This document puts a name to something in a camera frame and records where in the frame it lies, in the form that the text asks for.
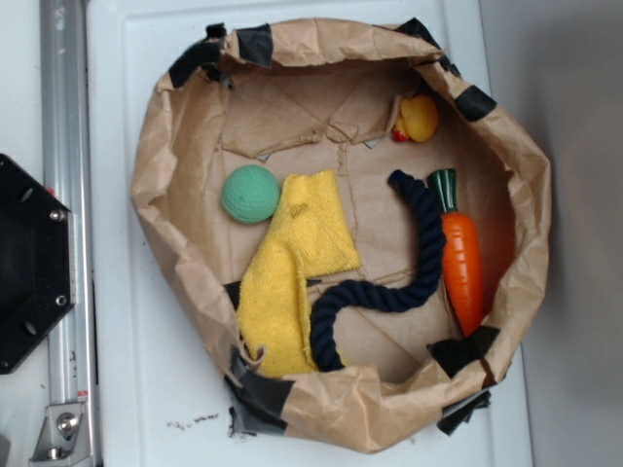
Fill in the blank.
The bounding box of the brown paper bag bin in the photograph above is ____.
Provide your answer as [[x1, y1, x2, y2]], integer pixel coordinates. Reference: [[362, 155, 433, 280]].
[[130, 18, 552, 452]]

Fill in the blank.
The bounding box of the orange toy carrot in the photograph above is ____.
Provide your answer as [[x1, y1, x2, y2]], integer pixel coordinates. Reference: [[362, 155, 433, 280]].
[[428, 168, 485, 337]]

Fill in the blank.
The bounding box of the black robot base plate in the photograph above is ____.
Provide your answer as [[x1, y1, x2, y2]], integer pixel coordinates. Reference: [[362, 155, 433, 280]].
[[1, 155, 74, 375]]

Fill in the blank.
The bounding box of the green dimpled ball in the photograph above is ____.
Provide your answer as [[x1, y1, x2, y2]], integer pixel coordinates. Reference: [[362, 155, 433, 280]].
[[221, 165, 280, 224]]

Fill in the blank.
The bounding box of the metal corner bracket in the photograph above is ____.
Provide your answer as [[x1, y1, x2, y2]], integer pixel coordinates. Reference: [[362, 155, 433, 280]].
[[28, 402, 92, 466]]

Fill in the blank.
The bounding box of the yellow terry cloth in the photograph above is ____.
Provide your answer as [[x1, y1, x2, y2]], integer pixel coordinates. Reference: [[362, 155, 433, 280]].
[[237, 169, 361, 377]]

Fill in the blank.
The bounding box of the aluminium extrusion rail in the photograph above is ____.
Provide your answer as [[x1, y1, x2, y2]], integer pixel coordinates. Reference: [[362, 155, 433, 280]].
[[40, 1, 103, 466]]

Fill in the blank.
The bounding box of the dark blue twisted rope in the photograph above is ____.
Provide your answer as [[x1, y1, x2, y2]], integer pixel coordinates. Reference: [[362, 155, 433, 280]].
[[309, 168, 448, 374]]

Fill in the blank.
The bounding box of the yellow rubber duck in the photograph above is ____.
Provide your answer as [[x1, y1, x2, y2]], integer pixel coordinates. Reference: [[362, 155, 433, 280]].
[[392, 95, 439, 143]]

